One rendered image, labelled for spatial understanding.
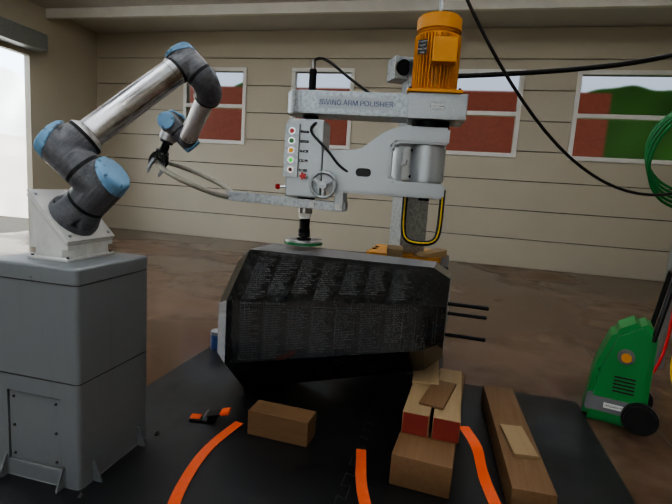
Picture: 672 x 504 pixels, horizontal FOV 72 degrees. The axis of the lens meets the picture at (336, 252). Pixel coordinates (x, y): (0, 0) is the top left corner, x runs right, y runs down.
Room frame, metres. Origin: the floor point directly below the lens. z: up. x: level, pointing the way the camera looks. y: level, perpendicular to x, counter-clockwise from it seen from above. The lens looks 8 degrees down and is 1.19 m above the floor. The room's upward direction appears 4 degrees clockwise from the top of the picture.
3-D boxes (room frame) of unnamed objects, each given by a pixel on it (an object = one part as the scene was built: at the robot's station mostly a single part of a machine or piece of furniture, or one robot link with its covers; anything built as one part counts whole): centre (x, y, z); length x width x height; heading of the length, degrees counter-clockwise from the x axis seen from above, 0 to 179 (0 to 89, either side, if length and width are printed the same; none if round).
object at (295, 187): (2.64, 0.11, 1.32); 0.36 x 0.22 x 0.45; 82
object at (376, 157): (2.59, -0.20, 1.30); 0.74 x 0.23 x 0.49; 82
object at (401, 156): (3.02, -0.48, 1.36); 0.74 x 0.34 x 0.25; 178
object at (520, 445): (1.91, -0.86, 0.13); 0.25 x 0.10 x 0.01; 174
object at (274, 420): (2.04, 0.20, 0.07); 0.30 x 0.12 x 0.12; 74
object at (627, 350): (2.48, -1.65, 0.43); 0.35 x 0.35 x 0.87; 61
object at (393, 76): (3.26, -0.35, 2.00); 0.20 x 0.18 x 0.15; 166
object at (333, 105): (2.61, -0.16, 1.62); 0.96 x 0.25 x 0.17; 82
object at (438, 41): (2.55, -0.46, 1.90); 0.31 x 0.28 x 0.40; 172
